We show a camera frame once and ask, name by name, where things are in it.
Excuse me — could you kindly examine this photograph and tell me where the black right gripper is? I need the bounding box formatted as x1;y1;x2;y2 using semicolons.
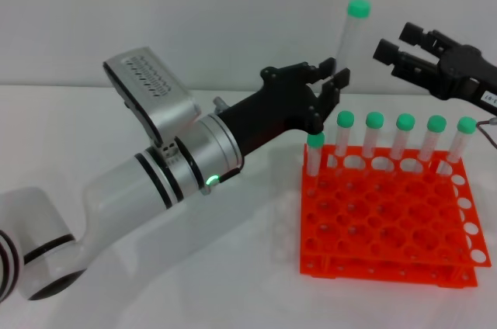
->
373;22;497;115

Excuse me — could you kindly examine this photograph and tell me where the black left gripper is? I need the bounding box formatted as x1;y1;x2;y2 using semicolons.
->
215;57;351;158

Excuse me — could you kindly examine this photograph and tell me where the clear test tube green cap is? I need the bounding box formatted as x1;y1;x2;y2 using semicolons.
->
334;109;356;169
388;113;415;171
334;0;373;74
436;116;478;177
363;111;385;160
417;115;447;173
305;130;326;196

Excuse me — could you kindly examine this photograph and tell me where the orange plastic test tube rack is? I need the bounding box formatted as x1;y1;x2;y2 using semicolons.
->
299;144;492;289

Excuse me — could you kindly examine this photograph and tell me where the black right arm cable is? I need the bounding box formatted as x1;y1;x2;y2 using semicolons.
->
476;114;497;150

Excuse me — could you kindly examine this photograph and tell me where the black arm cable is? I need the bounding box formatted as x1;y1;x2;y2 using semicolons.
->
476;114;497;150
201;165;245;195

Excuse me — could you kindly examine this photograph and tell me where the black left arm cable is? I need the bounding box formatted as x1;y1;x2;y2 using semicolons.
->
201;165;245;195

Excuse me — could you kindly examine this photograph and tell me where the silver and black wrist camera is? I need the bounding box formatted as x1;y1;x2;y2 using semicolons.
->
103;47;202;144

